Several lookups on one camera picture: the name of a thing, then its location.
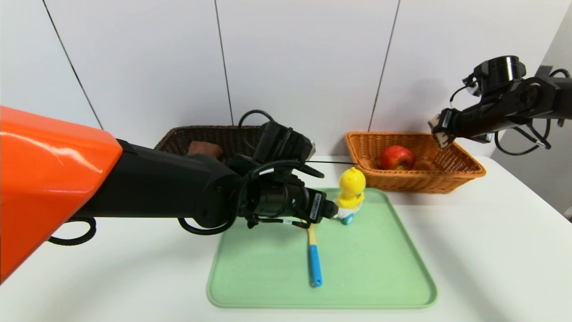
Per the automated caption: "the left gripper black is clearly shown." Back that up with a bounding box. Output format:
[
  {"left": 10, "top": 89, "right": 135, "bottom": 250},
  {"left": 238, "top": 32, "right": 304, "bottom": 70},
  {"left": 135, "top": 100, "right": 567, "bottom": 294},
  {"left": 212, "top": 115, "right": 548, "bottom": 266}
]
[{"left": 285, "top": 183, "right": 339, "bottom": 224}]

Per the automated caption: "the yellow duck toy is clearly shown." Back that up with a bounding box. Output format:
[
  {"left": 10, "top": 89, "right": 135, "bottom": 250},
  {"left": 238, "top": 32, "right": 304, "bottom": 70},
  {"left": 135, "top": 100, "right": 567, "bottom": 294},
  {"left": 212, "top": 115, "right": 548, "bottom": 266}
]
[{"left": 335, "top": 167, "right": 366, "bottom": 225}]

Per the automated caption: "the red apple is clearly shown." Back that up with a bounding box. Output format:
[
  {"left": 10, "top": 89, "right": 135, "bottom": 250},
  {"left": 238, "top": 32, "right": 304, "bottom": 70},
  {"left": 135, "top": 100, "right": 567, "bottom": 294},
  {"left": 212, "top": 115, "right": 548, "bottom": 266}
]
[{"left": 380, "top": 145, "right": 416, "bottom": 171}]

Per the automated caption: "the brown cloth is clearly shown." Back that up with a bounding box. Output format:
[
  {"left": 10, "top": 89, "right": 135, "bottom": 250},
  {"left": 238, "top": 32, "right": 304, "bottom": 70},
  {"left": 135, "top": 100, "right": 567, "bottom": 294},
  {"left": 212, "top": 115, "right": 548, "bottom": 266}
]
[{"left": 188, "top": 141, "right": 224, "bottom": 159}]

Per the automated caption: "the orange wicker basket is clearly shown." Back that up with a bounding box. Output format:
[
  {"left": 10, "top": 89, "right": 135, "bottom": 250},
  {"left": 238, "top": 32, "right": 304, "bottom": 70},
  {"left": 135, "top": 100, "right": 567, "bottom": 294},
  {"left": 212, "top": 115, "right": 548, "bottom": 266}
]
[{"left": 344, "top": 132, "right": 487, "bottom": 194}]

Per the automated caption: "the dark brown wicker basket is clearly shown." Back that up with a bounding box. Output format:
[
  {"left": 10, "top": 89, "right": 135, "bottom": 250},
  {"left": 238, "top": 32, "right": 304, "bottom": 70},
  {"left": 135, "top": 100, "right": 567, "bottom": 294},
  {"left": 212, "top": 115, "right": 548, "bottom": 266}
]
[{"left": 154, "top": 126, "right": 269, "bottom": 166}]

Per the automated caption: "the light green plastic tray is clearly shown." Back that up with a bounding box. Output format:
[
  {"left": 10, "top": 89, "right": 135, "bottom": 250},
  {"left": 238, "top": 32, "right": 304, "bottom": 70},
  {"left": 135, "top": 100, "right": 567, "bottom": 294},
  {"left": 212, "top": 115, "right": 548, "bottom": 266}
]
[{"left": 206, "top": 187, "right": 437, "bottom": 308}]

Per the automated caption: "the wooden spoon blue handle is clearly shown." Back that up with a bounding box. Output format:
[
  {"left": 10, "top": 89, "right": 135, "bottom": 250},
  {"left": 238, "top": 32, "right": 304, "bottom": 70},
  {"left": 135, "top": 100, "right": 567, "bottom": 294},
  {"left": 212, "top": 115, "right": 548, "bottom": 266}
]
[{"left": 305, "top": 224, "right": 323, "bottom": 287}]

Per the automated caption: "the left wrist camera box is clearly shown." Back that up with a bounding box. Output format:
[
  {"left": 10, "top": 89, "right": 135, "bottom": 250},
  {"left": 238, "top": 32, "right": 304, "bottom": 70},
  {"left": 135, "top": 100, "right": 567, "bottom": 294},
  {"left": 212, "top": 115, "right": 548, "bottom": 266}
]
[{"left": 255, "top": 121, "right": 315, "bottom": 164}]

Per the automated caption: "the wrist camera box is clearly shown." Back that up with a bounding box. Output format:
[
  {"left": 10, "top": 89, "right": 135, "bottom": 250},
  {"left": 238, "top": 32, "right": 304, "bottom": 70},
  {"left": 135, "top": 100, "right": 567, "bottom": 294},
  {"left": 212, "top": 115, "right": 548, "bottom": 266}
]
[
  {"left": 463, "top": 74, "right": 483, "bottom": 97},
  {"left": 255, "top": 121, "right": 315, "bottom": 164}
]

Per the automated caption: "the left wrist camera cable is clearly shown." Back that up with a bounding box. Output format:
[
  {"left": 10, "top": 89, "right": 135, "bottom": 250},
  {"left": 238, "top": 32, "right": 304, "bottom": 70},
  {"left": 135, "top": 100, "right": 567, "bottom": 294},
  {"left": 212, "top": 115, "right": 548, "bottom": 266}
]
[{"left": 238, "top": 110, "right": 327, "bottom": 179}]

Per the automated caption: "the left gripper braided harness cable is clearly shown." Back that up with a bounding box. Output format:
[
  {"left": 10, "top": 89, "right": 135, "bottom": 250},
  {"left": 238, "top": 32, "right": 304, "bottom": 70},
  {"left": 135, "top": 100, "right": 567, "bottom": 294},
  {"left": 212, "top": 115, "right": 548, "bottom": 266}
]
[{"left": 178, "top": 215, "right": 309, "bottom": 236}]

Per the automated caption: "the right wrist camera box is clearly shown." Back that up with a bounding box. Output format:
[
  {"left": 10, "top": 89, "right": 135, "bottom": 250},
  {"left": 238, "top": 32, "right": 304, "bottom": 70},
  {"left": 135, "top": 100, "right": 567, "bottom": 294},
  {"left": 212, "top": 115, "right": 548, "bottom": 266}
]
[{"left": 463, "top": 74, "right": 483, "bottom": 97}]

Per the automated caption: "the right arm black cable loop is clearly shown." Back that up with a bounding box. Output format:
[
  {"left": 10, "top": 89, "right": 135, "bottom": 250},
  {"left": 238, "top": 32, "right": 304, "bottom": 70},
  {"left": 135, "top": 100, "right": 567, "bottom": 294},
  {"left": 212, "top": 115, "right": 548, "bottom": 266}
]
[{"left": 494, "top": 119, "right": 553, "bottom": 156}]

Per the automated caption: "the left arm thick cable loop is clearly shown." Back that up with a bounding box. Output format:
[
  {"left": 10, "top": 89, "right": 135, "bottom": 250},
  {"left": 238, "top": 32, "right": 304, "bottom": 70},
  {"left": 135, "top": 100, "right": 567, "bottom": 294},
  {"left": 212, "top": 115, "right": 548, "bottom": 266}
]
[{"left": 48, "top": 218, "right": 97, "bottom": 246}]

